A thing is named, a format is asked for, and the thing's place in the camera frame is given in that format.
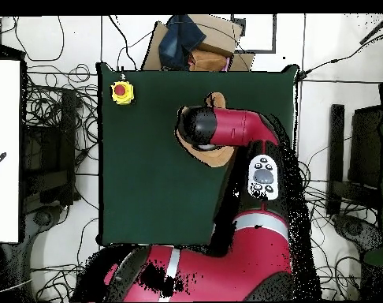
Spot orange terry towel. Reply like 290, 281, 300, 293
174, 92, 236, 168

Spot black square frame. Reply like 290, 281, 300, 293
230, 13, 277, 54

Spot black pedestal leg with knob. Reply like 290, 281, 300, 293
332, 213, 383, 255
24, 204, 65, 244

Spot yellow emergency stop button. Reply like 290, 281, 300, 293
110, 80, 136, 106

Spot orange cloth in box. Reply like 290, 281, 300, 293
189, 49, 231, 73

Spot brown cardboard box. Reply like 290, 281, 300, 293
140, 13, 256, 73

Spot blue denim jeans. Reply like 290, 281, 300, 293
158, 14, 207, 71

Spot white board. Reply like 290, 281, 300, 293
0, 59, 21, 243

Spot black metal stand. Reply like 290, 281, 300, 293
348, 105, 383, 209
20, 88, 80, 215

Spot dark green table cloth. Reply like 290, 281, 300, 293
95, 62, 300, 247

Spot long black flat board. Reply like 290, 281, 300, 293
325, 103, 346, 217

